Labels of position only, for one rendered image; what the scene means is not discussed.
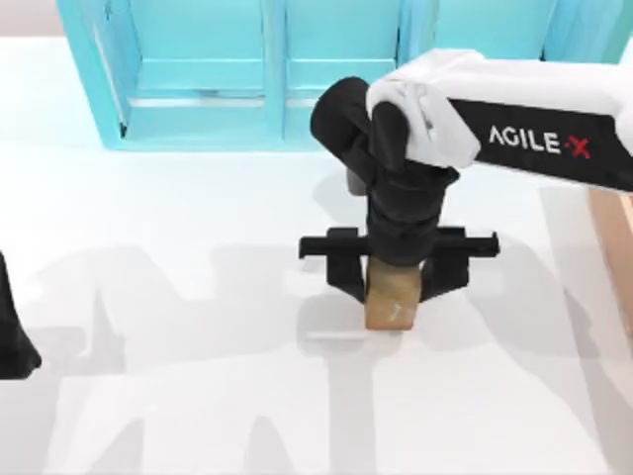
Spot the brown book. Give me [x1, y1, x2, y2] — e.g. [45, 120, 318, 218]
[364, 256, 422, 333]

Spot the light blue rack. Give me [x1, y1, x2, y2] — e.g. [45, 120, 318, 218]
[54, 0, 633, 151]

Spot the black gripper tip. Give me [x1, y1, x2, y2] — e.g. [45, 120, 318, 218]
[0, 250, 44, 383]

